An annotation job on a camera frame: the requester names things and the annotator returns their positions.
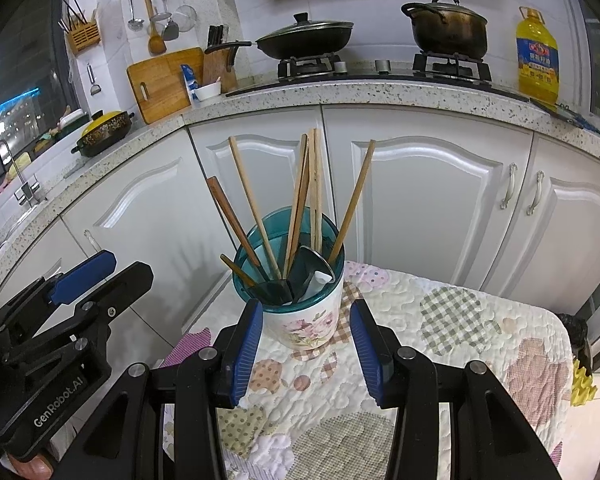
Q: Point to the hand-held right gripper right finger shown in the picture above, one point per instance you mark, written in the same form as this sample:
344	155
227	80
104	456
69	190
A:
370	355

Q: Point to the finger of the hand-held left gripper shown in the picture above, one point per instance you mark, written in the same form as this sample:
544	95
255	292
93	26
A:
127	285
85	272

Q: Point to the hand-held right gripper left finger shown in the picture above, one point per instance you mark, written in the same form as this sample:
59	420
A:
242	355

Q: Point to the floral utensil holder teal rim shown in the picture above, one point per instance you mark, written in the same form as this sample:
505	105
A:
305	325

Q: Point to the white ceramic spoon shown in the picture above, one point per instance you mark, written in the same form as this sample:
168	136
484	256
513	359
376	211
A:
321	279

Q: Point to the metal spoon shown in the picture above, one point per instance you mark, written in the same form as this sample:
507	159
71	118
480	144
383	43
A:
307	260

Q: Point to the wooden chopstick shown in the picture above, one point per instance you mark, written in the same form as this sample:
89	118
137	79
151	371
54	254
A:
312	190
352	200
250	200
296	200

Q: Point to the person's left hand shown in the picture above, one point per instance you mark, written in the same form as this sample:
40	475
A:
30	466

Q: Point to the white cabinet door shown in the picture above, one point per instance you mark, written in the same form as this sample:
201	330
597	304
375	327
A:
265	160
430	200
580	240
145	220

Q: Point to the quilted patchwork cloth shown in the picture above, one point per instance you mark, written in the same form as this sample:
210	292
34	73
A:
455	360

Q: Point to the metal sink faucet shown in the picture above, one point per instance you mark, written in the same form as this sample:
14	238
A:
27	192

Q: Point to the yellow and black casserole pot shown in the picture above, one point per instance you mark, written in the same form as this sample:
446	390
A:
105	132

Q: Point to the metal peeler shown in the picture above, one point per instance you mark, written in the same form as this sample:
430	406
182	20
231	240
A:
96	87

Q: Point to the dark window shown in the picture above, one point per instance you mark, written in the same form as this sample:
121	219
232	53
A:
25	85

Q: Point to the wooden cutting board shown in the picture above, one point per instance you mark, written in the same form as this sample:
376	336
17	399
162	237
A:
162	87

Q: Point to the black object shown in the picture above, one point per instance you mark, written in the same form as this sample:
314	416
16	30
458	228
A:
572	332

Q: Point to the small white bowl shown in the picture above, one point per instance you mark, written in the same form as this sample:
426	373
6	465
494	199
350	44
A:
207	92

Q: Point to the blue and white packet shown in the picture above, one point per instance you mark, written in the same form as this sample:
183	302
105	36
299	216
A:
189	80

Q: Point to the yellow ridged object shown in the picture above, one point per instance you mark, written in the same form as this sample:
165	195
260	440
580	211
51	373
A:
582	385

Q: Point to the wooden knife block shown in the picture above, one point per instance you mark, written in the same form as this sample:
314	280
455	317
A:
220	67

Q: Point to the hanging wooden spatula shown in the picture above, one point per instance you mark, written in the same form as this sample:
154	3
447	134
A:
155	42

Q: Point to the hanging metal ladle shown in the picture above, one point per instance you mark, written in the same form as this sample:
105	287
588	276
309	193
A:
135	22

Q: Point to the black gas stove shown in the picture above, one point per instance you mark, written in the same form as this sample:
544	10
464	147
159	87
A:
380	80

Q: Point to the hanging mesh strainer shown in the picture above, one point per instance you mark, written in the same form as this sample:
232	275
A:
185	15

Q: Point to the silver stove knob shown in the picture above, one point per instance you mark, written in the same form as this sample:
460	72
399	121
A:
339	66
382	66

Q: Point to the black wok with lid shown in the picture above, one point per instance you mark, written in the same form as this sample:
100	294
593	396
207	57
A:
305	37

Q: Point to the dark stockpot with lid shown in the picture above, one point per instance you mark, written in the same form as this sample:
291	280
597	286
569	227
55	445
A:
447	27

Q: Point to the yellow cooking oil bottle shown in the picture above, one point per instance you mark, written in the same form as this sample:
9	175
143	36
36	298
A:
537	60

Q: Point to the wooden wall chopstick holder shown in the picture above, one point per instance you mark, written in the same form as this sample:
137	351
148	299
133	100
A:
82	35

